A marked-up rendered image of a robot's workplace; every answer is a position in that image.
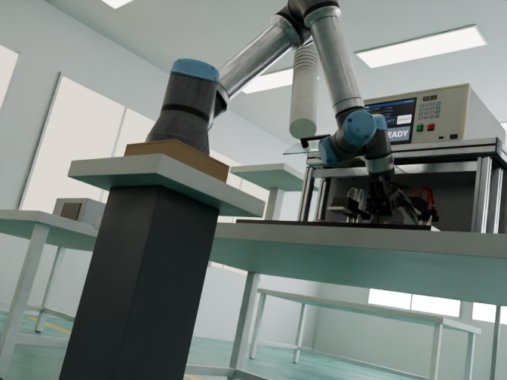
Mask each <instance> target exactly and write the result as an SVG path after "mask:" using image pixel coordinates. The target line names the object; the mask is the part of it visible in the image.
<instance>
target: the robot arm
mask: <svg viewBox="0 0 507 380"><path fill-rule="evenodd" d="M340 14H341V10H340V6H339V3H338V1H337V0H288V1H287V4H286V5H285V6H284V7H283V8H282V9H281V10H280V11H279V12H278V13H276V14H275V15H274V16H273V17H272V18H271V21H270V26H269V27H268V28H267V29H265V30H264V31H263V32H262V33H260V34H259V35H258V36H257V37H256V38H255V39H254V40H252V41H251V42H250V43H248V44H247V45H246V46H245V47H243V48H242V49H241V50H240V51H239V52H238V53H236V54H235V55H234V56H233V57H231V58H230V59H229V60H227V61H226V62H225V63H224V64H223V65H222V66H221V67H219V68H218V69H216V68H215V67H214V66H212V65H210V64H209V63H206V62H203V61H200V60H194V59H189V58H183V59H178V60H176V61H174V63H173V65H172V68H171V70H170V72H171V73H170V77H169V80H168V83H167V89H166V91H165V95H164V100H163V103H162V107H161V112H160V115H159V118H158V120H157V121H156V123H155V124H154V126H153V127H152V129H151V130H150V132H149V133H148V135H147V136H146V140H145V142H152V141H159V140H167V139H177V140H179V141H180V142H182V143H185V144H187V145H188V146H191V147H193V148H194V149H197V150H199V151H200V152H203V153H205V154H206V155H209V156H210V149H209V138H208V131H209V130H210V129H211V128H212V126H213V124H214V121H215V120H217V119H218V118H219V117H220V116H221V115H222V114H223V113H224V112H226V111H227V110H228V105H229V101H230V100H231V99H232V98H233V97H235V96H236V95H237V94H238V93H240V92H241V91H242V90H243V89H244V88H246V87H247V86H248V85H249V84H250V83H251V82H252V81H253V80H255V79H256V78H257V77H258V76H260V75H261V74H262V73H263V72H265V71H266V70H267V69H268V68H269V67H270V66H271V65H272V64H273V63H275V62H276V61H277V60H279V59H280V58H281V57H282V56H283V55H285V54H286V53H287V52H288V51H298V50H299V49H300V48H302V47H305V46H308V45H310V44H311V43H312V42H314V44H315V49H316V52H317V55H318V59H319V63H320V65H321V70H322V73H323V76H324V80H325V84H326V86H327V92H328V94H329V97H330V102H331V105H332V108H333V113H334V115H335V119H336V123H337V126H338V130H337V131H336V133H335V134H334V135H332V136H327V137H326V138H323V139H320V140H319V142H318V152H319V155H320V157H321V160H322V161H323V162H324V163H325V164H326V165H331V164H338V163H339V162H342V161H346V160H349V159H351V158H356V157H358V156H361V155H364V160H365V164H366V168H367V172H368V174H369V177H368V178H367V181H368V185H369V189H370V195H369V196H368V197H366V201H367V207H368V210H369V214H370V215H371V214H373V216H372V219H371V220H370V221H369V223H378V224H379V223H380V222H382V216H392V215H394V214H396V213H397V212H398V208H399V205H401V206H402V208H400V209H399V211H400V213H401V215H402V216H403V218H404V220H403V224H404V225H418V224H419V221H418V219H417V216H416V211H415V208H414V206H413V203H412V202H411V200H410V199H409V198H408V197H407V196H406V195H405V193H403V191H402V189H404V188H409V187H410V180H409V179H405V178H402V177H399V176H395V175H393V174H395V168H394V166H395V165H394V158H393V157H392V149H391V145H390V141H389V134H388V128H387V125H386V120H385V118H384V116H383V115H380V114H375V115H371V114H370V113H369V112H366V110H365V107H364V103H363V99H362V97H361V92H360V90H359V86H358V82H357V79H356V77H355V72H354V69H353V66H352V61H351V59H350V56H349V52H348V48H347V46H346V41H345V39H344V35H343V31H342V28H341V25H340V21H339V16H340ZM402 193H403V194H402ZM369 201H370V203H371V207H372V209H371V210H370V207H369V203H368V202H369Z"/></svg>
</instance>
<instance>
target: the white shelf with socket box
mask: <svg viewBox="0 0 507 380"><path fill-rule="evenodd" d="M229 172H230V173H231V174H234V175H236V176H238V177H240V178H242V179H245V180H247V181H248V182H251V183H253V184H254V185H258V186H259V187H261V188H264V189H265V190H268V191H269V199H268V203H267V207H266V214H265V219H264V220H279V219H280V215H281V208H282V204H283V199H284V192H301V191H302V189H303V181H304V176H305V174H304V173H302V172H300V171H298V170H296V169H295V168H293V167H291V166H289V165H287V164H286V163H279V164H258V165H246V166H235V167H230V171H229ZM319 185H320V182H319V181H317V180H315V184H314V188H313V191H314V192H318V190H319Z"/></svg>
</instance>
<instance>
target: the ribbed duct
mask: <svg viewBox="0 0 507 380"><path fill-rule="evenodd" d="M317 89H318V55H317V52H316V49H315V44H314V42H312V43H311V44H310V45H308V46H305V47H301V48H300V49H299V50H298V51H294V60H293V80H292V91H291V101H290V123H289V131H290V134H291V136H292V137H294V138H295V139H298V140H300V138H302V137H303V136H314V135H315V134H316V131H317V91H318V90H317Z"/></svg>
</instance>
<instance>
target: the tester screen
mask: <svg viewBox="0 0 507 380"><path fill-rule="evenodd" d="M413 106H414V100H405V101H400V102H395V103H385V104H379V105H375V106H365V110H366V112H369V113H370V114H371V115H375V114H380V115H383V116H384V118H389V117H395V116H402V115H412V116H411V122H412V117H413ZM411 122H410V123H405V124H393V125H387V128H394V127H407V126H410V128H411ZM400 142H409V140H401V141H392V142H390V143H400Z"/></svg>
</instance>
